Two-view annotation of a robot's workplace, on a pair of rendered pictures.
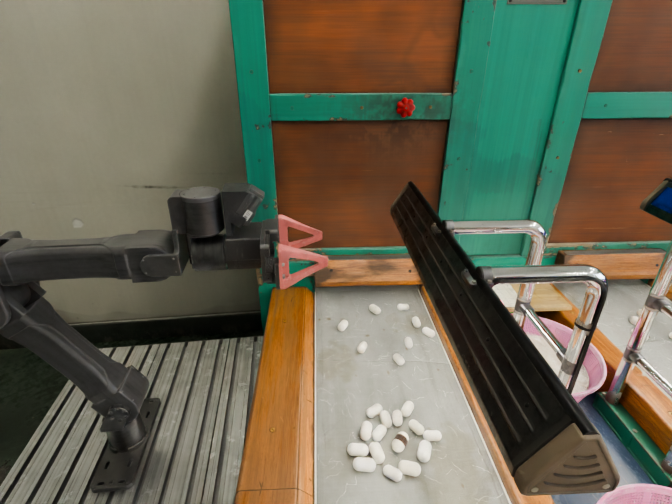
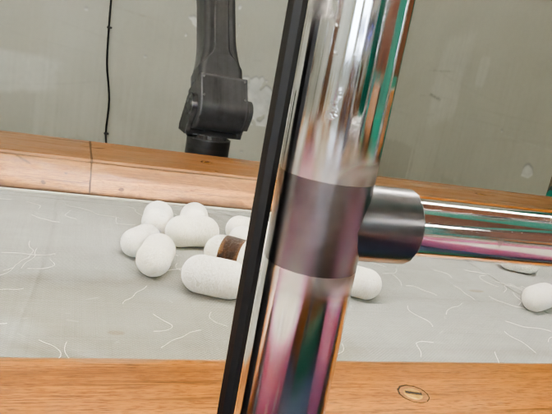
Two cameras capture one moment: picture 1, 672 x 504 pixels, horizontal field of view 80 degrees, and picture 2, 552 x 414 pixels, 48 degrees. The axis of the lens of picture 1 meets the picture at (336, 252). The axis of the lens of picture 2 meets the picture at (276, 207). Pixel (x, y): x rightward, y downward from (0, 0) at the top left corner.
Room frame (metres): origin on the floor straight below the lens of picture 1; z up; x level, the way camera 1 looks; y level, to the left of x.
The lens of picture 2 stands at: (0.38, -0.47, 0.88)
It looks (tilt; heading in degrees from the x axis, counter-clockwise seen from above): 14 degrees down; 73
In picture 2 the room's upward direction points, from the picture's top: 10 degrees clockwise
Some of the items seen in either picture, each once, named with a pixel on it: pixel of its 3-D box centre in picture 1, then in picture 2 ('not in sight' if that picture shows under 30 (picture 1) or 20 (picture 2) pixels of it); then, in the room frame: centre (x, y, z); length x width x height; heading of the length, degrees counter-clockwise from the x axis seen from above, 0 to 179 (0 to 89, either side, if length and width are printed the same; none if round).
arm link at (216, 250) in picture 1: (210, 248); not in sight; (0.56, 0.20, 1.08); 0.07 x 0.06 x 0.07; 97
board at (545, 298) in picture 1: (496, 294); not in sight; (0.91, -0.43, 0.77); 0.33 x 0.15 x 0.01; 93
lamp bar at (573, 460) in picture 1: (453, 267); not in sight; (0.51, -0.17, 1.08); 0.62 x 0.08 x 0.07; 3
